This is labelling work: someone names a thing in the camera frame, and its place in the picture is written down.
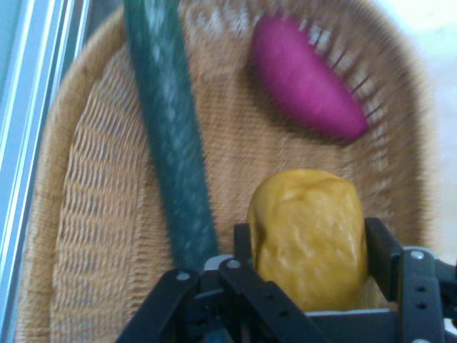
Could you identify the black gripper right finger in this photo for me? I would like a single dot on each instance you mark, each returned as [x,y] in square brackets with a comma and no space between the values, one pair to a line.
[403,271]

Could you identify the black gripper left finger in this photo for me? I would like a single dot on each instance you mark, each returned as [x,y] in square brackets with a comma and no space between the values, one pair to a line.
[218,296]

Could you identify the yellow toy potato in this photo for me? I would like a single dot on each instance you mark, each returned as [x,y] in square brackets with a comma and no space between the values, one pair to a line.
[310,236]

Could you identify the woven wicker basket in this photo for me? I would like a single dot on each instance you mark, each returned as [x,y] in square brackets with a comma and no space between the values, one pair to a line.
[107,178]

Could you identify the dark green toy cucumber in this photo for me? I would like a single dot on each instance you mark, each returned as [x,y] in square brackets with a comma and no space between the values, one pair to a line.
[168,135]

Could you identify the magenta toy eggplant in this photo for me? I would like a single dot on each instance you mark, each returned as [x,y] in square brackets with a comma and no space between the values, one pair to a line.
[303,78]

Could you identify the white metal frame rail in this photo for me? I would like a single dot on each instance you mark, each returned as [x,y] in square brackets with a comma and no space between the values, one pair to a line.
[26,118]

